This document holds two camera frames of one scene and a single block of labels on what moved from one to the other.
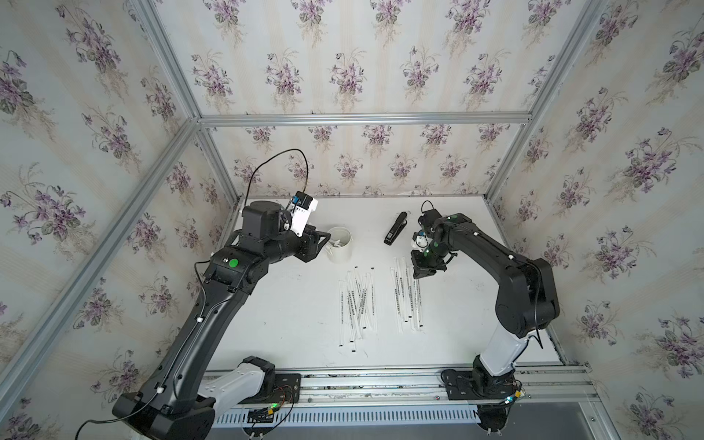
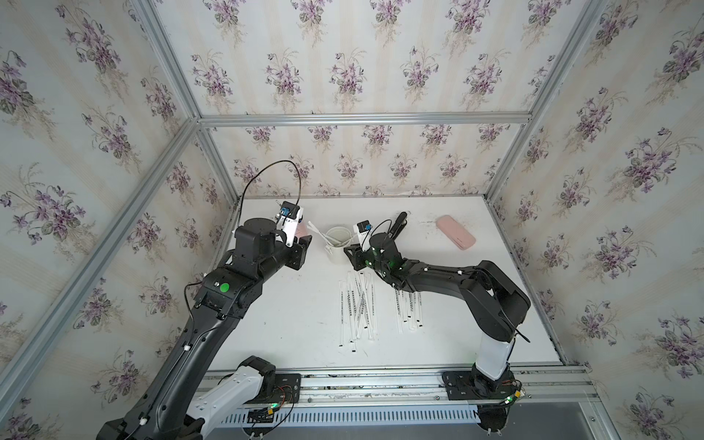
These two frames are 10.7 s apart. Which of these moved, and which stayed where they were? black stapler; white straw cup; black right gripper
Moved: black right gripper
Stayed: black stapler; white straw cup
